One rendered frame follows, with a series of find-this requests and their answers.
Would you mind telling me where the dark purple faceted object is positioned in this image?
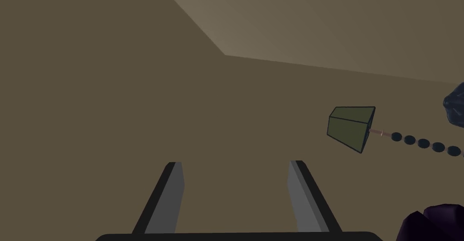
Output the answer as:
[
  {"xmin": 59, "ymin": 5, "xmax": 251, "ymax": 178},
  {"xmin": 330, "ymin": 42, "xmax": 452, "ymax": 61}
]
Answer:
[{"xmin": 395, "ymin": 203, "xmax": 464, "ymax": 241}]

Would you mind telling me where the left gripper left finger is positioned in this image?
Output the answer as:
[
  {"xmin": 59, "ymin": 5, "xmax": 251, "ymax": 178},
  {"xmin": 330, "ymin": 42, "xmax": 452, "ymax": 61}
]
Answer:
[{"xmin": 132, "ymin": 161, "xmax": 185, "ymax": 234}]

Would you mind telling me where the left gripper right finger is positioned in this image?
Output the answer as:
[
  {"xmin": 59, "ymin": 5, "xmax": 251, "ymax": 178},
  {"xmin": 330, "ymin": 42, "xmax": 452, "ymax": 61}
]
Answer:
[{"xmin": 287, "ymin": 159, "xmax": 343, "ymax": 233}]

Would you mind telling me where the floor lamp with olive shade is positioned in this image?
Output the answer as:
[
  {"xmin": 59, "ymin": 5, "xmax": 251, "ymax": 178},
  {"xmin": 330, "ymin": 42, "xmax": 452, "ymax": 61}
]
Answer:
[{"xmin": 326, "ymin": 106, "xmax": 464, "ymax": 158}]

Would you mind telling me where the dark rounded object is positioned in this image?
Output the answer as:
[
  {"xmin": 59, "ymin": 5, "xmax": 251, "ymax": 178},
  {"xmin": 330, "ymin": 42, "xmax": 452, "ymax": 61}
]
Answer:
[{"xmin": 442, "ymin": 82, "xmax": 464, "ymax": 129}]

